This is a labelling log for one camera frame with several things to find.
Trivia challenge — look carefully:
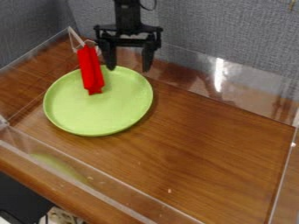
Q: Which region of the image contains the black box under table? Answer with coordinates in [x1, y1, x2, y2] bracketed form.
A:
[0, 172, 54, 224]

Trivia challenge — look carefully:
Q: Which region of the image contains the clear acrylic enclosure wall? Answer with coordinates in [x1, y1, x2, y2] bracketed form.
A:
[0, 32, 299, 224]

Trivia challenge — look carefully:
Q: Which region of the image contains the green round plate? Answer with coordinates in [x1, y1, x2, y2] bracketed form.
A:
[43, 66, 155, 137]

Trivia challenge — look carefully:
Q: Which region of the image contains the red long block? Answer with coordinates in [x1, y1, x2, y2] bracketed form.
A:
[78, 45, 106, 95]

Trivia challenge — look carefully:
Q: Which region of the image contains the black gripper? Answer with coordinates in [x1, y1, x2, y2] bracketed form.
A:
[94, 0, 163, 72]

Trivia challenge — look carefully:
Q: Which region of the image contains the clear acrylic corner bracket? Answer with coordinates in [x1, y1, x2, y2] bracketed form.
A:
[67, 26, 102, 55]

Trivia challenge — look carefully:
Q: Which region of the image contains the black cable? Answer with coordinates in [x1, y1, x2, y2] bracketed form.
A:
[139, 0, 158, 11]

